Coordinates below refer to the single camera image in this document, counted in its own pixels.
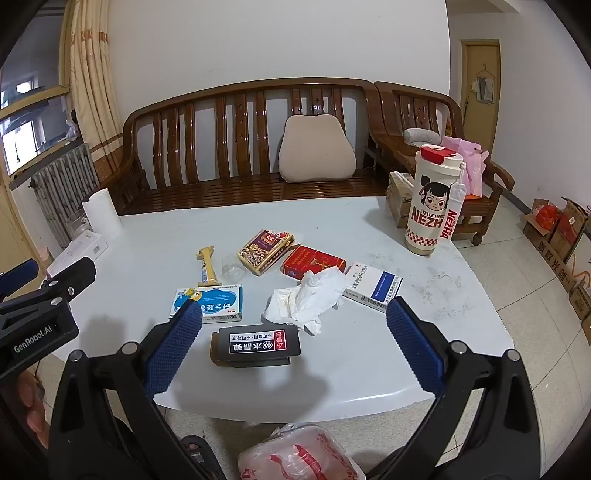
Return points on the clear plastic wrapper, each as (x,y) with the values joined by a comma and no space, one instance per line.
(231,267)

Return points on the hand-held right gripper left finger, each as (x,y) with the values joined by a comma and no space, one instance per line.
(178,341)

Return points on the red plastic bag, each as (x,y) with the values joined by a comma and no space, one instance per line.
(548,217)

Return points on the grey radiator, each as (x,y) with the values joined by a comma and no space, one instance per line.
(64,184)

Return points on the grey pillow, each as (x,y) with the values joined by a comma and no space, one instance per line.
(420,136)

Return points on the cardboard carton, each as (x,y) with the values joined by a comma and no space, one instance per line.
(397,217)
(399,191)

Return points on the red cigarette box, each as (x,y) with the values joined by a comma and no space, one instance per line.
(311,263)

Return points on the black labelled box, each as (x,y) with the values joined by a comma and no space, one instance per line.
(258,346)

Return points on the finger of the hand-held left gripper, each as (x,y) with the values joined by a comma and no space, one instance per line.
(74,281)
(21,272)

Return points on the white tissue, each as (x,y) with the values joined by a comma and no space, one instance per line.
(304,300)

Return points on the cartoon print tumbler cup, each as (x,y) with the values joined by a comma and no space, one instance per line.
(427,217)

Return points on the clothes hanger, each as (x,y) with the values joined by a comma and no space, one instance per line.
(484,87)

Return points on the white medicine box blue band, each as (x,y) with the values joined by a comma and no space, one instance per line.
(369,286)

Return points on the glass jar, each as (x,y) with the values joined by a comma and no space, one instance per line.
(76,226)

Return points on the window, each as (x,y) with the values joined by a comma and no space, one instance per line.
(32,120)

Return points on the wooden armchair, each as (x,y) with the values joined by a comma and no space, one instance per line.
(475,214)

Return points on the yellow door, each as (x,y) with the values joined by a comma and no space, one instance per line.
(480,55)

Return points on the open cardboard box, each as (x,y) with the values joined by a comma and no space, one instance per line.
(535,235)

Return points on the long white box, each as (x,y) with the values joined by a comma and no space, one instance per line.
(78,251)

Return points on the person's left hand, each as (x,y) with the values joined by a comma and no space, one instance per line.
(34,406)

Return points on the beige cushion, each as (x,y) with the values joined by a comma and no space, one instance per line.
(316,152)

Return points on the pale cardboard box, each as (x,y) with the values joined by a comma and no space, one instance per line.
(579,300)

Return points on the purple gold playing card box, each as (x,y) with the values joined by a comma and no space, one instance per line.
(263,251)

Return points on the wooden bench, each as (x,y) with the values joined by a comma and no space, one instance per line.
(221,196)

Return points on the beige curtain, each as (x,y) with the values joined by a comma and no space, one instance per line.
(87,69)

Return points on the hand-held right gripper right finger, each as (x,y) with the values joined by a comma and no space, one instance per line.
(415,341)

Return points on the white red-print plastic bag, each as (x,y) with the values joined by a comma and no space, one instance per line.
(295,457)

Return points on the brown cardboard box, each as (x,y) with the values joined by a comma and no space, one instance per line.
(572,230)

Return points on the person's left slipper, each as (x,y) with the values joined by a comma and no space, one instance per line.
(198,450)

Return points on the white paper towel roll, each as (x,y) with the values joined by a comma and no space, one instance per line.
(101,212)

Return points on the pink plastic bag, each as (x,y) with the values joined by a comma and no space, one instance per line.
(471,170)

